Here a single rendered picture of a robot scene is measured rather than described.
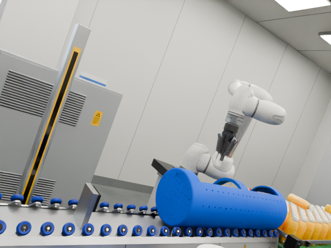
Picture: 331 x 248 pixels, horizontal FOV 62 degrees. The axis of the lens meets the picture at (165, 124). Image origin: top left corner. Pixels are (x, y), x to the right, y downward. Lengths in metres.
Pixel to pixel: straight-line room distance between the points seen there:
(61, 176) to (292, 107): 4.80
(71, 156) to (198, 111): 2.56
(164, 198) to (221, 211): 0.29
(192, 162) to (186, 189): 0.77
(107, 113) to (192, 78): 2.16
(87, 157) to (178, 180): 1.55
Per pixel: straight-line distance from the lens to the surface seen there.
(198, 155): 2.08
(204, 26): 4.64
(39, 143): 1.37
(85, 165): 2.82
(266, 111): 1.47
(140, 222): 1.41
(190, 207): 1.31
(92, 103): 2.67
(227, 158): 2.10
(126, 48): 4.05
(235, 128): 1.47
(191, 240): 1.48
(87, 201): 1.16
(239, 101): 1.45
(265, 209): 1.79
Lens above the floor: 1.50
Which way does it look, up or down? 4 degrees down
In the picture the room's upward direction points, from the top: 21 degrees clockwise
